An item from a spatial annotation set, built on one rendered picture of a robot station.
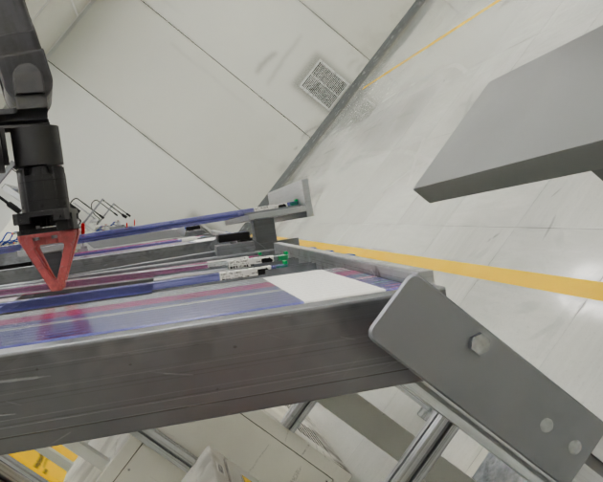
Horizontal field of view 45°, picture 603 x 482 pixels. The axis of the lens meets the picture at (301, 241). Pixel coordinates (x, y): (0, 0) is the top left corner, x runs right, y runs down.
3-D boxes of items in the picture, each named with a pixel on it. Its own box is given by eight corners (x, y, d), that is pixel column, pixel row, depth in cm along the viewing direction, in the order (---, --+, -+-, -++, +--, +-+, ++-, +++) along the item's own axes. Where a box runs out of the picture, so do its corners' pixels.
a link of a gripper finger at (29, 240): (25, 296, 87) (13, 219, 87) (35, 291, 94) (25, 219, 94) (83, 288, 89) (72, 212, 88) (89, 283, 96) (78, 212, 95)
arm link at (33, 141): (58, 114, 88) (55, 120, 94) (-3, 119, 86) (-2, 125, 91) (66, 171, 89) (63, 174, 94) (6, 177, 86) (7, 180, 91)
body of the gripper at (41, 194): (12, 230, 85) (4, 166, 85) (29, 229, 95) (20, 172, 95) (70, 223, 86) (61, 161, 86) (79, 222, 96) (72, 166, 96)
